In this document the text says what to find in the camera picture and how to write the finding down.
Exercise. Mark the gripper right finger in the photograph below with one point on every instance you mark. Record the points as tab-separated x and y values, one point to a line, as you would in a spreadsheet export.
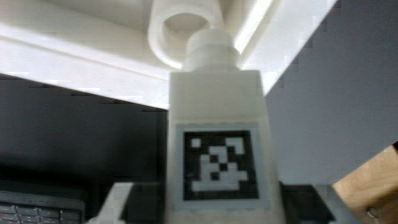
313	206

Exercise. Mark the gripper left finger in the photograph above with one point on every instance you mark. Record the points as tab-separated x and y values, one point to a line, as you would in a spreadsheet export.
133	205

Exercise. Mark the white leg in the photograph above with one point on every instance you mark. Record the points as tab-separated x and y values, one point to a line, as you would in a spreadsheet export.
222	183

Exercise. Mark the white square table top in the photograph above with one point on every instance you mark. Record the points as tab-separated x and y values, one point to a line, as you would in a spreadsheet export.
75	42

